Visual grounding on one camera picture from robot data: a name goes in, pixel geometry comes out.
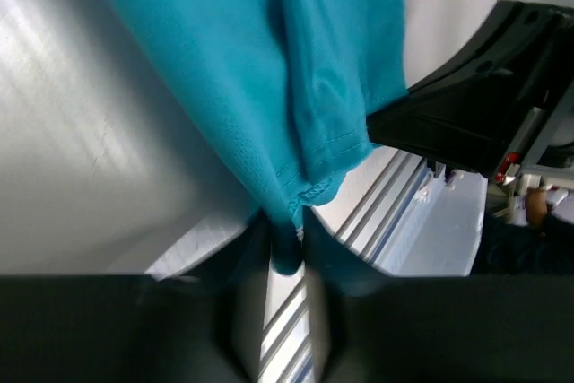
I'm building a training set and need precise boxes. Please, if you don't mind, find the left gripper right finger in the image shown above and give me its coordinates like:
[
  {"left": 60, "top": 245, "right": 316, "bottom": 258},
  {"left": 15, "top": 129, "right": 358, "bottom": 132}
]
[{"left": 303, "top": 208, "right": 395, "bottom": 382}]

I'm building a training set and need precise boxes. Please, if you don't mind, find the teal t shirt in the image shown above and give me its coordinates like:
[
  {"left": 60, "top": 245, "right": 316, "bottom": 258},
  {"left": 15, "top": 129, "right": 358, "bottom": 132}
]
[{"left": 109, "top": 0, "right": 406, "bottom": 274}]

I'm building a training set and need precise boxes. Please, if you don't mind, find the aluminium mounting rail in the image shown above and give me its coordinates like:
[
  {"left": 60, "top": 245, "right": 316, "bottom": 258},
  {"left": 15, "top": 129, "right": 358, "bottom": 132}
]
[{"left": 258, "top": 149, "right": 433, "bottom": 382}]

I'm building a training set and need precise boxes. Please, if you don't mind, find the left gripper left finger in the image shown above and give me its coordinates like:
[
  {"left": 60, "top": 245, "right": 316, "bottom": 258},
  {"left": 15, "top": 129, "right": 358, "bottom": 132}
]
[{"left": 147, "top": 213, "right": 271, "bottom": 382}]

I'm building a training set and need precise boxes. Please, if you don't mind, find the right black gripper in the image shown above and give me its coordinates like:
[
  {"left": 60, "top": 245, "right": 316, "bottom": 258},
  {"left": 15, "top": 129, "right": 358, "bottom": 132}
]
[{"left": 367, "top": 0, "right": 573, "bottom": 185}]

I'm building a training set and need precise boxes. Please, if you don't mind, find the white slotted cable duct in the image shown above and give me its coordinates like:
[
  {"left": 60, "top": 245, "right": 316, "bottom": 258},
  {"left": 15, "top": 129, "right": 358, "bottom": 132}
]
[{"left": 286, "top": 167, "right": 490, "bottom": 383}]

